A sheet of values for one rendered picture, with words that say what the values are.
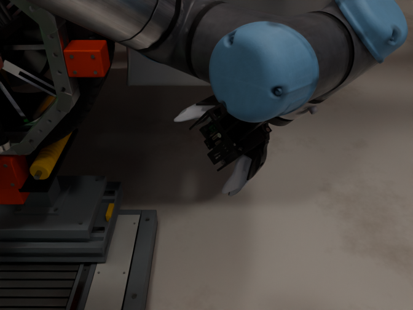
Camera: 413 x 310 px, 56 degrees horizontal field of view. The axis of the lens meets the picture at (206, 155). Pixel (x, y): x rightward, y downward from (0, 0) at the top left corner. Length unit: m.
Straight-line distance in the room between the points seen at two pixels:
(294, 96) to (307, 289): 1.28
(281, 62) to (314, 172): 1.77
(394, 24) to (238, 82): 0.16
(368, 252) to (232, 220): 0.56
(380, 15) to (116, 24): 0.22
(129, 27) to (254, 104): 0.12
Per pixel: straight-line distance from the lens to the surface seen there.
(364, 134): 2.44
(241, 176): 0.58
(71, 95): 1.06
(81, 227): 1.45
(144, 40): 0.36
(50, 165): 1.25
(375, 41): 0.38
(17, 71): 1.21
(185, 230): 1.69
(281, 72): 0.29
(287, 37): 0.31
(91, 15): 0.33
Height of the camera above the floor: 1.23
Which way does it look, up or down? 36 degrees down
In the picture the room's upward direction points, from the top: straight up
